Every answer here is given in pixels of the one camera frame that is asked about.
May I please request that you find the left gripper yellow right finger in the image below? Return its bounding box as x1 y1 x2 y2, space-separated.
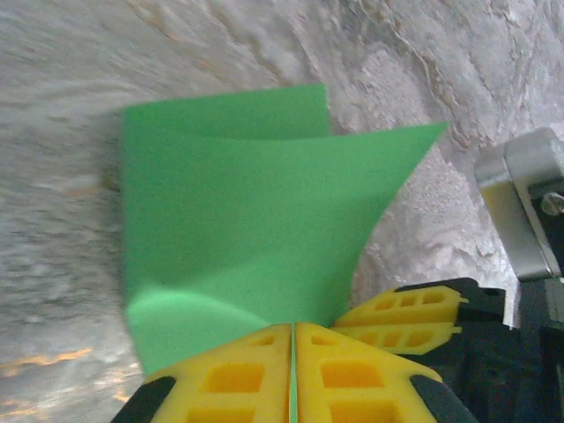
293 321 479 423

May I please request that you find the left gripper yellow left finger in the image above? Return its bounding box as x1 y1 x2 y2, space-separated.
109 323 294 423

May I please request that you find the green square paper sheet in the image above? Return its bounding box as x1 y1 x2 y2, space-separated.
121 83 451 423

